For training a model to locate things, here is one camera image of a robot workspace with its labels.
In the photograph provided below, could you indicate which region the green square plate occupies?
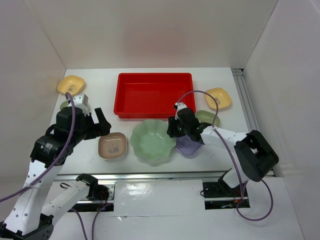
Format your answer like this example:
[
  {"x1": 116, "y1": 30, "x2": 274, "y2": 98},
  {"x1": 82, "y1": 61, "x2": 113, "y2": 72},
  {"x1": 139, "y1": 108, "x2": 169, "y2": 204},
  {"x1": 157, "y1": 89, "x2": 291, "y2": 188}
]
[
  {"x1": 59, "y1": 100, "x2": 70, "y2": 110},
  {"x1": 195, "y1": 110, "x2": 215, "y2": 124}
]

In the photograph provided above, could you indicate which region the purple square panda plate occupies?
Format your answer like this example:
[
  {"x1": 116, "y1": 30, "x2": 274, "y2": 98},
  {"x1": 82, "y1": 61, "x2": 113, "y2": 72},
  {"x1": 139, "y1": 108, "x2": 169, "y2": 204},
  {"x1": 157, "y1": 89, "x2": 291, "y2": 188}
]
[{"x1": 175, "y1": 135, "x2": 202, "y2": 156}]

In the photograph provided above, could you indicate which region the pink square panda plate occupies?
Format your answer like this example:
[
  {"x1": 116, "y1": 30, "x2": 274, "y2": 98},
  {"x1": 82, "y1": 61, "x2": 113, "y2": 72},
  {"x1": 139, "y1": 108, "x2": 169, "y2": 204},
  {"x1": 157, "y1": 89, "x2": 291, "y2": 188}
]
[{"x1": 97, "y1": 132, "x2": 128, "y2": 160}]

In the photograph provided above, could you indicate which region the large green scalloped bowl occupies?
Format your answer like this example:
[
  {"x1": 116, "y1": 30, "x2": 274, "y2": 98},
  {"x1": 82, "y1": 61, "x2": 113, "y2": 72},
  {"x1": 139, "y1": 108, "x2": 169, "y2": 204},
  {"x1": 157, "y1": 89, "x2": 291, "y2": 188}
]
[{"x1": 129, "y1": 119, "x2": 176, "y2": 167}]

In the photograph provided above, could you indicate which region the yellow square plate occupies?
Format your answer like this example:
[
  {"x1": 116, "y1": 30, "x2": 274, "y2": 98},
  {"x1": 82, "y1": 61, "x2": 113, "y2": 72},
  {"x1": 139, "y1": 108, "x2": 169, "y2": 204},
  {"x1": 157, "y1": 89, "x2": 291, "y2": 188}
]
[
  {"x1": 56, "y1": 75, "x2": 85, "y2": 96},
  {"x1": 204, "y1": 87, "x2": 232, "y2": 110}
]

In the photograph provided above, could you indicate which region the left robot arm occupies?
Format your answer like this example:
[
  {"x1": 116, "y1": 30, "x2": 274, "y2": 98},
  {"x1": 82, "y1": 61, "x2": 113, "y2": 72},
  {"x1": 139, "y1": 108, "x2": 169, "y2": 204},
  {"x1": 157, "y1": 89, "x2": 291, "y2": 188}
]
[{"x1": 0, "y1": 106, "x2": 111, "y2": 240}]

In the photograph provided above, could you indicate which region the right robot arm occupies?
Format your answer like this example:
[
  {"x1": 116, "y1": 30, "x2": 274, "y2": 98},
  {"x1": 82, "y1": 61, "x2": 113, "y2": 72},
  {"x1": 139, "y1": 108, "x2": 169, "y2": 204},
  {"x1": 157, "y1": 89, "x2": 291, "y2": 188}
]
[{"x1": 167, "y1": 102, "x2": 279, "y2": 196}]

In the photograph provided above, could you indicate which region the red plastic bin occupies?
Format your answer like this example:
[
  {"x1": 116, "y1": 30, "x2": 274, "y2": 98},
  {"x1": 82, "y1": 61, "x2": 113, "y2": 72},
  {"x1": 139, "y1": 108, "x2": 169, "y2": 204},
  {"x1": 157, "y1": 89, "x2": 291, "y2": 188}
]
[{"x1": 113, "y1": 72, "x2": 194, "y2": 119}]

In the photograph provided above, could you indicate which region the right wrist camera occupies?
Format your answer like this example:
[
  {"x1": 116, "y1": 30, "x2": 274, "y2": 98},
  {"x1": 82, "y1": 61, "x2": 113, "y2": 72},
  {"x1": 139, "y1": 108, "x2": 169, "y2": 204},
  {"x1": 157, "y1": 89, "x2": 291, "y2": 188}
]
[{"x1": 173, "y1": 102, "x2": 187, "y2": 111}]

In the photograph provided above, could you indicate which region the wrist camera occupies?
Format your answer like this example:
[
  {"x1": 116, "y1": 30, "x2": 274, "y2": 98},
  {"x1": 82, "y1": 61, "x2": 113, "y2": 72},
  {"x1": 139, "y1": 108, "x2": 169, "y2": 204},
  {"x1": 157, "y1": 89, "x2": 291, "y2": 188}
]
[
  {"x1": 173, "y1": 102, "x2": 187, "y2": 111},
  {"x1": 73, "y1": 93, "x2": 89, "y2": 108}
]

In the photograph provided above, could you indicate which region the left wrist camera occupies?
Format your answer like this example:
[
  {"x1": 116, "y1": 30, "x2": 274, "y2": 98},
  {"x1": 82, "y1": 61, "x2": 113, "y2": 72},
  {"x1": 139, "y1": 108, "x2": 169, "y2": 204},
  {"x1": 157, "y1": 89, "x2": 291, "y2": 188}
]
[{"x1": 73, "y1": 93, "x2": 89, "y2": 108}]

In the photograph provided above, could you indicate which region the aluminium rail front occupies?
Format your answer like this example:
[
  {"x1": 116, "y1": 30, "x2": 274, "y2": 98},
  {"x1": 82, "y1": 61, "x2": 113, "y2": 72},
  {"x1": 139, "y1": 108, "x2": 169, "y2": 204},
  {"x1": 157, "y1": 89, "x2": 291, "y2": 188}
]
[{"x1": 53, "y1": 170, "x2": 236, "y2": 182}]

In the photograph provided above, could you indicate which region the aluminium rail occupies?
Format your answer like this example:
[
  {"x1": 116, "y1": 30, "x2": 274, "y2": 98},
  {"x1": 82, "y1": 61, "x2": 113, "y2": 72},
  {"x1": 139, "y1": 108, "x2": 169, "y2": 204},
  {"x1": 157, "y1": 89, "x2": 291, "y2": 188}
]
[
  {"x1": 231, "y1": 69, "x2": 279, "y2": 182},
  {"x1": 53, "y1": 170, "x2": 236, "y2": 182}
]

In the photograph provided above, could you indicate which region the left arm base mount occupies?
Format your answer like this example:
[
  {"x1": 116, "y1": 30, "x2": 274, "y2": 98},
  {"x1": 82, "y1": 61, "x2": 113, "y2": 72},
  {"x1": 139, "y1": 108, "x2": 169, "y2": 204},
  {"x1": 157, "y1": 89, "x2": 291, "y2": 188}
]
[{"x1": 72, "y1": 182, "x2": 116, "y2": 213}]

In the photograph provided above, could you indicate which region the aluminium rail right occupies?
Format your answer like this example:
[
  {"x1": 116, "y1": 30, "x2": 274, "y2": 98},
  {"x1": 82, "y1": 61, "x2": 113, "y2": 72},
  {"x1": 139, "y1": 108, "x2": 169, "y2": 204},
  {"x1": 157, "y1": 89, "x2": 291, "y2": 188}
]
[{"x1": 231, "y1": 69, "x2": 279, "y2": 182}]

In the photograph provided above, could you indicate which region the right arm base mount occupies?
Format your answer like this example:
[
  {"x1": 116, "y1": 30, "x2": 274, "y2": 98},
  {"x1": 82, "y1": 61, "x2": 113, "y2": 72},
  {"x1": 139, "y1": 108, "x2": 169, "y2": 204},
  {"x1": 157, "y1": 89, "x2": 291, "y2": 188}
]
[{"x1": 199, "y1": 181, "x2": 250, "y2": 210}]

